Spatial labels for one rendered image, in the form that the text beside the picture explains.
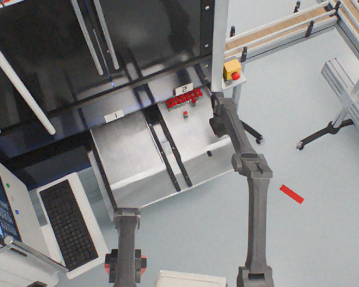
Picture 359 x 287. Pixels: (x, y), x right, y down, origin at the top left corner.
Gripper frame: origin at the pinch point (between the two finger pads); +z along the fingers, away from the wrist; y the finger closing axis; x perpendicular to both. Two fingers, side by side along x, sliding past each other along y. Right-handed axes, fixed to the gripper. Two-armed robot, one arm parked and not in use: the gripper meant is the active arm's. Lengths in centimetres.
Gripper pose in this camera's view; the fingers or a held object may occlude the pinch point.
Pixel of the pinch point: (220, 136)
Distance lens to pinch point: 201.3
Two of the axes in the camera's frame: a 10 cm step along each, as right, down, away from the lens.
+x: -9.3, 3.6, -1.1
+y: -3.6, -7.8, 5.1
